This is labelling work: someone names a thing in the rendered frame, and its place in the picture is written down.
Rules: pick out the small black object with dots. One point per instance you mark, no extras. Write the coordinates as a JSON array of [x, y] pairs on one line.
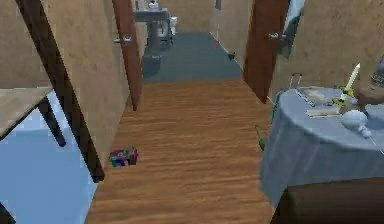
[[231, 56]]

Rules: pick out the red toilet plunger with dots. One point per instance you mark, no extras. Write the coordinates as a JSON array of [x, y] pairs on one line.
[[217, 37]]

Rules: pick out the multicoloured cube toy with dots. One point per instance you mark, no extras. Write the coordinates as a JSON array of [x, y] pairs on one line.
[[123, 157]]

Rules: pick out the brown wooden room door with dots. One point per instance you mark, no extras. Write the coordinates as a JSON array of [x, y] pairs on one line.
[[265, 46], [128, 56]]

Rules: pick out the white toilet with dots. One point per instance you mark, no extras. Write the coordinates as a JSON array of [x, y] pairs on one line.
[[173, 23]]

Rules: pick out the pale flat book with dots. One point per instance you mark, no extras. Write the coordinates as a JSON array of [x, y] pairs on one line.
[[322, 112]]

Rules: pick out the table with blue cloth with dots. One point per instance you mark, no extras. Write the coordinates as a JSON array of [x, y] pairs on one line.
[[320, 146]]

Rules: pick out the white candle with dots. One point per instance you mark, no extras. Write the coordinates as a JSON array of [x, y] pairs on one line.
[[353, 77]]

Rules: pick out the light wooden table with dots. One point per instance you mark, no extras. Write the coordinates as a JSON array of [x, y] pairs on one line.
[[20, 106]]

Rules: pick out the brown wooden bowl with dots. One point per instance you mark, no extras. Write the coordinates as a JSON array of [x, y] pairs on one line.
[[371, 93]]

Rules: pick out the dark brown door frame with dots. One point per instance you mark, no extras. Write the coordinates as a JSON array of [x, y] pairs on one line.
[[60, 86]]

